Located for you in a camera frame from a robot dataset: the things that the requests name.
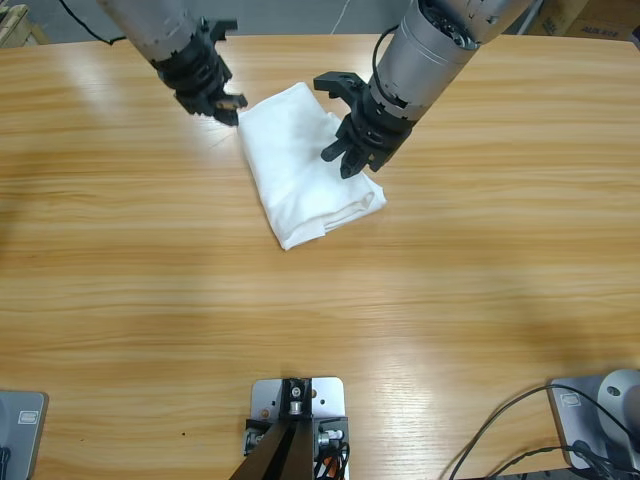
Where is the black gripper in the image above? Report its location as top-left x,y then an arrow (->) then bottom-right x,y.
152,32 -> 249,129
321,84 -> 416,180

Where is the white T-shirt with UNITREE print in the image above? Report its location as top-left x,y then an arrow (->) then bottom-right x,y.
235,81 -> 389,252

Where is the wooden pallet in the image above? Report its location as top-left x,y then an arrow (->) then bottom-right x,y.
0,3 -> 50,49

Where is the cardboard box with blue print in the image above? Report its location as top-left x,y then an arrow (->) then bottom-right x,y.
527,0 -> 591,37

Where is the black block with silver connector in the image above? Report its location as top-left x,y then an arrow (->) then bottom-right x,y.
313,415 -> 350,451

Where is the cardboard box with dark lettering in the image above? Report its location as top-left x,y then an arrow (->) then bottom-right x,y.
564,0 -> 632,40

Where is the black and silver clamp fitting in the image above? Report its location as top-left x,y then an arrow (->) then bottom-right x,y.
242,418 -> 271,457

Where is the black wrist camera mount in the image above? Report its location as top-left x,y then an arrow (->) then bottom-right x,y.
313,70 -> 371,109
199,17 -> 239,46

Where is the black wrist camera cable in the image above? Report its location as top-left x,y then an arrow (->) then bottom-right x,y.
372,24 -> 409,109
59,0 -> 126,46

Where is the white metal frame leg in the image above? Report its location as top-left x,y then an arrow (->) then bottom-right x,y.
517,0 -> 547,35

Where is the white camera mounting plate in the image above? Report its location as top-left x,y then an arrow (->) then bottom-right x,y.
243,377 -> 351,480

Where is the black bracket with silver bolt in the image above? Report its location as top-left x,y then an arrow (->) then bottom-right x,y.
279,378 -> 315,424

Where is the long black cable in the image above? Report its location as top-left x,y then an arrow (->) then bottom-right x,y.
449,385 -> 640,480

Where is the black and orange cable bundle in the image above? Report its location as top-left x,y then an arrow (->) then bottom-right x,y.
313,442 -> 354,480

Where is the dark camera post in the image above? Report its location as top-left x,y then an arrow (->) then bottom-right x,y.
234,419 -> 317,480

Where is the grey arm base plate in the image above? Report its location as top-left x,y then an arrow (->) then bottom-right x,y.
0,391 -> 50,480
548,375 -> 640,471

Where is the thin black cable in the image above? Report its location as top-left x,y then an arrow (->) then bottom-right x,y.
499,447 -> 576,480

